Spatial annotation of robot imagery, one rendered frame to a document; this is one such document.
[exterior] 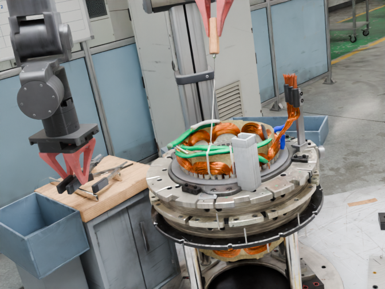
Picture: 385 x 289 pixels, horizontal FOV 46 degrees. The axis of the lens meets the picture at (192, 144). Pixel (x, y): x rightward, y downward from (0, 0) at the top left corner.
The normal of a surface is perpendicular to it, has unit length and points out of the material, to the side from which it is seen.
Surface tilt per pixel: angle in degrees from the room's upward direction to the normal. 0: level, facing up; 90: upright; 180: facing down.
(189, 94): 90
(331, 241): 0
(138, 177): 0
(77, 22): 90
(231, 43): 90
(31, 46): 105
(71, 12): 90
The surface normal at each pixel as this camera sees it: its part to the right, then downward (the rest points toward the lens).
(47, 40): 0.11, 0.37
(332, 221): -0.16, -0.92
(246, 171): -0.65, 0.37
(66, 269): 0.71, 0.14
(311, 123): -0.41, 0.39
